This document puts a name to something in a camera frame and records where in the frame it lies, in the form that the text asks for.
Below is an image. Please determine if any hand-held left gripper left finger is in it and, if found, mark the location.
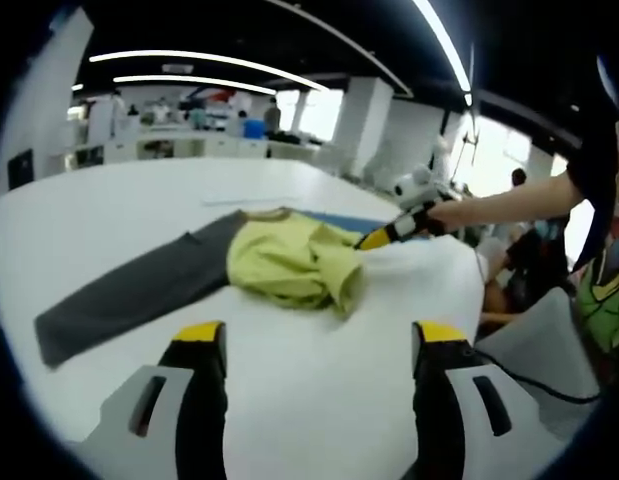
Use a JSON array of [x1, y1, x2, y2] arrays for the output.
[[81, 321, 229, 480]]

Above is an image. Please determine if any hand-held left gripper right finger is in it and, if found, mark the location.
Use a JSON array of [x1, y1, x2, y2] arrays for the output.
[[411, 319, 565, 480]]

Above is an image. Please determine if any blue yellow grey garment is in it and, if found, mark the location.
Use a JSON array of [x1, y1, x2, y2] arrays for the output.
[[33, 206, 390, 372]]

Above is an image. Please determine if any person's right hand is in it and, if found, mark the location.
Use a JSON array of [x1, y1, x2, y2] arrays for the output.
[[427, 201, 469, 237]]

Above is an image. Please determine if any ceiling light strip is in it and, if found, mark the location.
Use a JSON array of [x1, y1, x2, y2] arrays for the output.
[[411, 0, 476, 107], [88, 49, 331, 94], [112, 74, 278, 97]]

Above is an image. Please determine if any person's printed shirt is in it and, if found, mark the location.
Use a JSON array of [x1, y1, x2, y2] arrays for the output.
[[566, 119, 619, 391]]

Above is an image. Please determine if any white lab counter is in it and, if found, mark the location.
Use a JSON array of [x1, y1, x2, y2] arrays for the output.
[[63, 128, 321, 169]]

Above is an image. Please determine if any black square object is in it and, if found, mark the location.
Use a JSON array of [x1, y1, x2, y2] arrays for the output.
[[7, 148, 35, 190]]

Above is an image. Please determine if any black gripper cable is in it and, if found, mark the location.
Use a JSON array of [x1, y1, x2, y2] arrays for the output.
[[472, 348, 601, 404]]

